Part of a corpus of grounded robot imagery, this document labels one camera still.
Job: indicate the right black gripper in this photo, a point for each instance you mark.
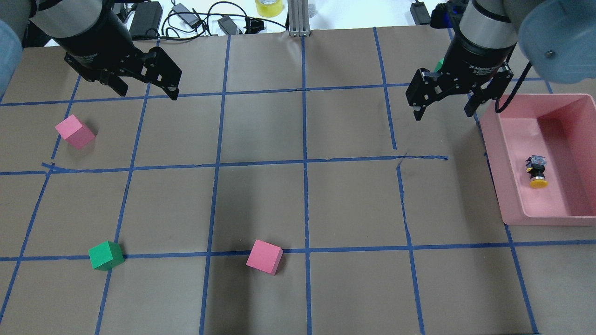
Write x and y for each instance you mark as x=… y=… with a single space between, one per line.
x=476 y=65

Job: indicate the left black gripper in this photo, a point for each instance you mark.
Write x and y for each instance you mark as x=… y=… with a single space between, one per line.
x=94 y=37

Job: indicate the yellow push button switch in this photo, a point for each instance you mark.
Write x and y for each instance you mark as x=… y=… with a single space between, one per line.
x=535 y=166

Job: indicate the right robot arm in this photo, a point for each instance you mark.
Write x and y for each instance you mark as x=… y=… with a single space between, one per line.
x=497 y=42

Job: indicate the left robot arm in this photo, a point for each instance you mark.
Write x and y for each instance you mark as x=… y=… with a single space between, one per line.
x=78 y=20

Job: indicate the pink cube near left arm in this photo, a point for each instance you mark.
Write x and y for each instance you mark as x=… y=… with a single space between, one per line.
x=75 y=132

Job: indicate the green cube near bin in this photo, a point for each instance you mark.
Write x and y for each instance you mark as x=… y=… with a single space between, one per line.
x=439 y=65

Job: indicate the black power adapter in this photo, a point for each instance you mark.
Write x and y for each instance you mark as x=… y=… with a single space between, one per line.
x=147 y=16

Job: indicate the pink plastic bin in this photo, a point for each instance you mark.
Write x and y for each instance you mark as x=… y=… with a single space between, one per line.
x=559 y=127

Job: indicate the yellow tape roll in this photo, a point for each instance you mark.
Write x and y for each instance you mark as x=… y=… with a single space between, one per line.
x=269 y=8

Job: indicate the green cube centre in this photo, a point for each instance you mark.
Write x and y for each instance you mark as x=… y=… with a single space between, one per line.
x=105 y=256

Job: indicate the pink cube centre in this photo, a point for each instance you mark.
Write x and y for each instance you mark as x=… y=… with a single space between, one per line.
x=265 y=257

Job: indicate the aluminium frame post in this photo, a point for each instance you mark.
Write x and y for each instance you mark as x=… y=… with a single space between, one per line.
x=298 y=15

